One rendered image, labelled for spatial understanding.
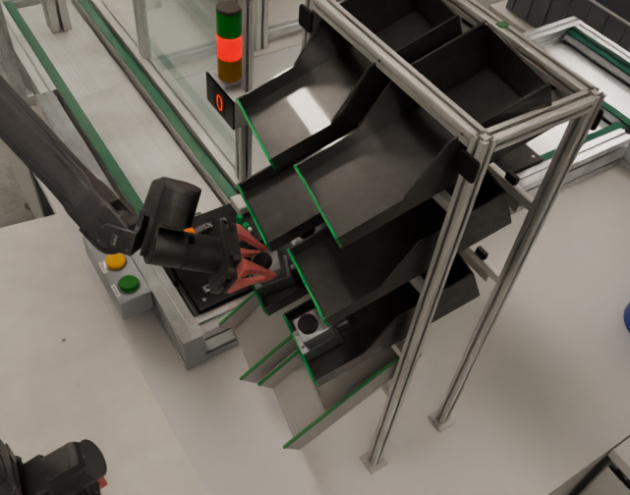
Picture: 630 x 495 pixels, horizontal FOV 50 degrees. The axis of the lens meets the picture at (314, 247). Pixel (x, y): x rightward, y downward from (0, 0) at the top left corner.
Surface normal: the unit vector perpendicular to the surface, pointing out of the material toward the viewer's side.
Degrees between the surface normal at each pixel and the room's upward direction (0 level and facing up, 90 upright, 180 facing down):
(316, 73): 25
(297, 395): 45
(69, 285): 0
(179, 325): 0
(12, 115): 52
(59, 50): 0
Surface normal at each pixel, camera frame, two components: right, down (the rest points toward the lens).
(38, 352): 0.08, -0.66
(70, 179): -0.09, 0.11
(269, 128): -0.32, -0.49
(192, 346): 0.54, 0.66
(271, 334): -0.59, -0.29
